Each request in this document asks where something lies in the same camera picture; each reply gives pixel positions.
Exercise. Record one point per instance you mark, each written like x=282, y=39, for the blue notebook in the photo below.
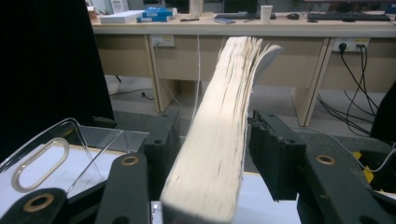
x=224, y=20

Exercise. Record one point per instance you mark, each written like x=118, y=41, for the small white box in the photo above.
x=119, y=6

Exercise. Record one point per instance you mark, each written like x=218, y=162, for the clear acrylic book rack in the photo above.
x=93, y=133

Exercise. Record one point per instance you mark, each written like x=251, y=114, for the blue box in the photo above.
x=160, y=11
x=154, y=19

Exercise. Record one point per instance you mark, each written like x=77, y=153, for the black curtain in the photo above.
x=46, y=77
x=386, y=115

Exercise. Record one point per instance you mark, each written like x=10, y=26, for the black pen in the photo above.
x=189, y=19

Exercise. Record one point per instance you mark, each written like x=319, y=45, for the beige wooden desk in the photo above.
x=280, y=56

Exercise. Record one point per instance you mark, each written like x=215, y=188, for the white paper cup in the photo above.
x=266, y=14

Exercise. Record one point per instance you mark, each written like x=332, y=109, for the white power outlet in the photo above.
x=351, y=44
x=162, y=41

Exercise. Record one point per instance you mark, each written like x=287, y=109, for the white picture-grid magazine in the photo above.
x=211, y=140

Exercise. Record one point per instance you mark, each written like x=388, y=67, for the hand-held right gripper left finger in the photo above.
x=163, y=149

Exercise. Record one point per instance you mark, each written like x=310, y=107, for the black computer mouse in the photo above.
x=293, y=16

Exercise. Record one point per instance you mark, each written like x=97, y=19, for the white paper stack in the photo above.
x=121, y=17

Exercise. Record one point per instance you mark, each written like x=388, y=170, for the white cylinder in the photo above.
x=196, y=7

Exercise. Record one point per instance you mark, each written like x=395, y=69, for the black monitor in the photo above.
x=241, y=5

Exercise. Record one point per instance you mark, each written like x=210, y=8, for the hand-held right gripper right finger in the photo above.
x=274, y=155

